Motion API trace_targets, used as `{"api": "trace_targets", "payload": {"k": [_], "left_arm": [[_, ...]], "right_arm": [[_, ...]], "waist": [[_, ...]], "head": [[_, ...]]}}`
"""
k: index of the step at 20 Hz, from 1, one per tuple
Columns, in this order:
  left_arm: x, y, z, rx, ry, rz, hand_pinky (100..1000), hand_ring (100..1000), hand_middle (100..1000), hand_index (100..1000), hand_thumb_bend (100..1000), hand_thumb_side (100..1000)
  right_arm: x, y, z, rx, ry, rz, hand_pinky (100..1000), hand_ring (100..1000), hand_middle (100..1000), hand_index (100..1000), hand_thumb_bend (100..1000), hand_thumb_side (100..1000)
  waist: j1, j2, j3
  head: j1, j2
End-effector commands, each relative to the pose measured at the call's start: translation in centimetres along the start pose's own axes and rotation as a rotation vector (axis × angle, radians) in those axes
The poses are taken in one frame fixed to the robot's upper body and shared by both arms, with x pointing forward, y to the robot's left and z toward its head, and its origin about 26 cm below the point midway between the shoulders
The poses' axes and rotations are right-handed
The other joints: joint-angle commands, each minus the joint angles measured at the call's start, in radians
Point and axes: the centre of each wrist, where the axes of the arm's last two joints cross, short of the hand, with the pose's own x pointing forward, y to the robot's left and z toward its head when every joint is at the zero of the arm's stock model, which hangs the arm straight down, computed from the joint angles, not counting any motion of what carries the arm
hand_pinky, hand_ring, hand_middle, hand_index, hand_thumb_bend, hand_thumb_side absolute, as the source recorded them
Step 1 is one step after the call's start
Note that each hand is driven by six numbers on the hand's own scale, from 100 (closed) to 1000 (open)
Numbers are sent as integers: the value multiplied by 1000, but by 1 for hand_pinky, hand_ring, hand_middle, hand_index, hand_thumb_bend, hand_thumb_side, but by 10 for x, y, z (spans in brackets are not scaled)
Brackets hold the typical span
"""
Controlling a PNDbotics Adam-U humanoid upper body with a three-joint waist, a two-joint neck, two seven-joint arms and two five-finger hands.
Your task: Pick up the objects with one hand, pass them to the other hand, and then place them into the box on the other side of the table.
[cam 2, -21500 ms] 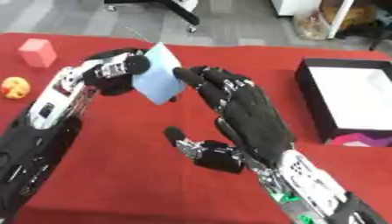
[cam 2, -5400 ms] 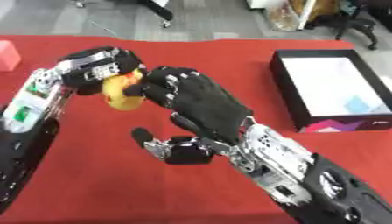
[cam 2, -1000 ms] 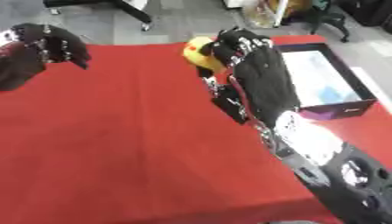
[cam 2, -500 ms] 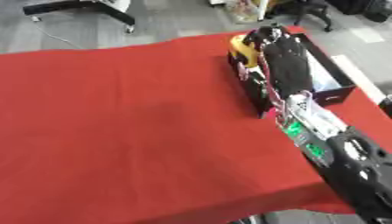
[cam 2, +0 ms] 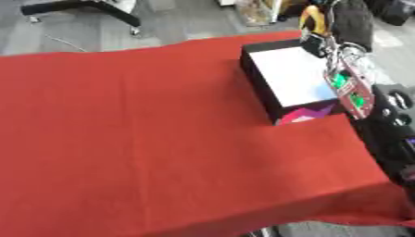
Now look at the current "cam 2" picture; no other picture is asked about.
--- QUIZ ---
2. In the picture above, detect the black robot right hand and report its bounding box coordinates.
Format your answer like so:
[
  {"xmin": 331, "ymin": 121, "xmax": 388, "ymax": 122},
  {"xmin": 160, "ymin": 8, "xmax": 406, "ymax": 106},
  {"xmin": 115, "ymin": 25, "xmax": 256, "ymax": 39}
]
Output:
[{"xmin": 298, "ymin": 0, "xmax": 375, "ymax": 58}]

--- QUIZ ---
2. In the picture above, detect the yellow toy banana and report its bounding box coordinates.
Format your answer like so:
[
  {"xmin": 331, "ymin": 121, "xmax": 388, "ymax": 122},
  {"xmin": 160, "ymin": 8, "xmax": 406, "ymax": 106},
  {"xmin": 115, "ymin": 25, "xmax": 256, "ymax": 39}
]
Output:
[{"xmin": 298, "ymin": 4, "xmax": 333, "ymax": 37}]

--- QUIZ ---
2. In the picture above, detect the black box with white inside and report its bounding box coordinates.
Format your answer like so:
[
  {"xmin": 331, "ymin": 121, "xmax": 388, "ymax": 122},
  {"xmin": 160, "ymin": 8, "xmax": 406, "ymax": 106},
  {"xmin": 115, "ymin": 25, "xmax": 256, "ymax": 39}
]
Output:
[{"xmin": 238, "ymin": 39, "xmax": 354, "ymax": 127}]

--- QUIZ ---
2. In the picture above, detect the tan cardboard box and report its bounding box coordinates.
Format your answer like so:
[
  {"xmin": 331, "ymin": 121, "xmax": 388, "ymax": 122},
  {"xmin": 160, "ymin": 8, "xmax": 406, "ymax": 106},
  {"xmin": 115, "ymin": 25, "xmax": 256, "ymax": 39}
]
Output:
[{"xmin": 232, "ymin": 0, "xmax": 285, "ymax": 28}]

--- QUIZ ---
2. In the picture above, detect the black bag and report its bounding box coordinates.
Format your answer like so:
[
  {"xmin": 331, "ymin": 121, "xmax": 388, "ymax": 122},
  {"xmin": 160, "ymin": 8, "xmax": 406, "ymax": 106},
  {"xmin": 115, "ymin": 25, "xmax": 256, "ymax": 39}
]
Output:
[{"xmin": 371, "ymin": 0, "xmax": 415, "ymax": 27}]

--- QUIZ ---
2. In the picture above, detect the black office chair base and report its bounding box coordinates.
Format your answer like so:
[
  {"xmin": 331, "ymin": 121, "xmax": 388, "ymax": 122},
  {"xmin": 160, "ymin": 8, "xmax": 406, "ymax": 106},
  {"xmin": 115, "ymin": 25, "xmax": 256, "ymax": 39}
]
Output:
[{"xmin": 19, "ymin": 0, "xmax": 143, "ymax": 36}]

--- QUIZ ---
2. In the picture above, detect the thin white floor cable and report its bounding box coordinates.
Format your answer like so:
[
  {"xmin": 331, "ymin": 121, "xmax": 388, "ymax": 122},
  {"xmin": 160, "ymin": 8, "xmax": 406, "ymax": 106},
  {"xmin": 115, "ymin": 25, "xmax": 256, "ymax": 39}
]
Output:
[{"xmin": 44, "ymin": 32, "xmax": 91, "ymax": 53}]

